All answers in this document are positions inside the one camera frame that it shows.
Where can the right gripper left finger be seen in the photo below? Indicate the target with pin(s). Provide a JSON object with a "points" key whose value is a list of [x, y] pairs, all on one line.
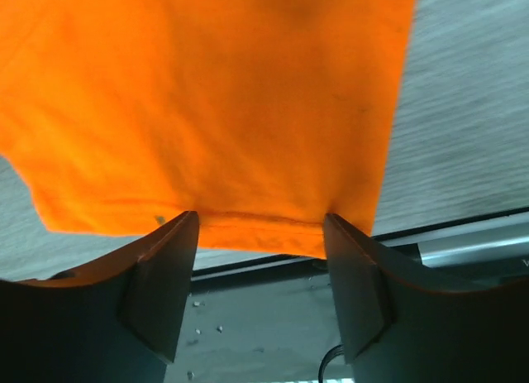
{"points": [[114, 319]]}

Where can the aluminium front rail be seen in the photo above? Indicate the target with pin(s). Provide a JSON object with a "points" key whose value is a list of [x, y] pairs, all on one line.
{"points": [[475, 247]]}

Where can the orange t shirt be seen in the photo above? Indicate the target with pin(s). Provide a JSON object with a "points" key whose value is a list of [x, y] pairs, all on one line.
{"points": [[262, 116]]}

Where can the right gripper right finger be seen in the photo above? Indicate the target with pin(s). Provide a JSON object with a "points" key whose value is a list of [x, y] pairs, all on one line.
{"points": [[402, 321]]}

